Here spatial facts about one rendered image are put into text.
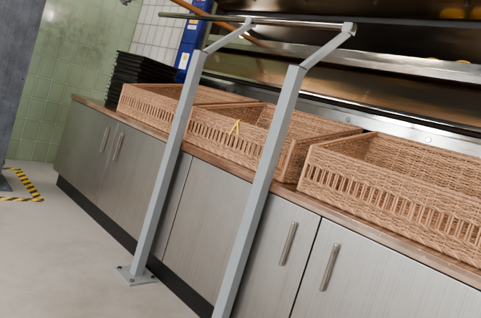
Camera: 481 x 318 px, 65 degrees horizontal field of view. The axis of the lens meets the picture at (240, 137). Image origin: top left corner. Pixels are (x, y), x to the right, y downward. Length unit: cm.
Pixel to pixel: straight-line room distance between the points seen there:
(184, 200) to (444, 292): 93
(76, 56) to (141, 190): 152
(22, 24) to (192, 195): 132
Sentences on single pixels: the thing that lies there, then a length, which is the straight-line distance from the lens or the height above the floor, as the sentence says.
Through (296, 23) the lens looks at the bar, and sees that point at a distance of 154.
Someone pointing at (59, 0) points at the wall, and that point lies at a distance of 297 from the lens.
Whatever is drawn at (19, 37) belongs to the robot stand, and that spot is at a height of 80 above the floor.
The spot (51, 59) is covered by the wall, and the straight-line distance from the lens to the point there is 297.
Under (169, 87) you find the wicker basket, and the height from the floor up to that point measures 78.
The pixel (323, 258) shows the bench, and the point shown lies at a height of 44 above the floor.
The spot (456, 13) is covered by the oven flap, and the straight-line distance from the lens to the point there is 173.
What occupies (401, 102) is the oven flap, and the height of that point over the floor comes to 99.
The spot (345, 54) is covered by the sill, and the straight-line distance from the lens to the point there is 182.
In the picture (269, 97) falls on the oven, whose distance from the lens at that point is 199.
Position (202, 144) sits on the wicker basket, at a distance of 154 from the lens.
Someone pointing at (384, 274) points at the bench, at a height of 48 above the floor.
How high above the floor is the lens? 76
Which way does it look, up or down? 4 degrees down
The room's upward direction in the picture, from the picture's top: 17 degrees clockwise
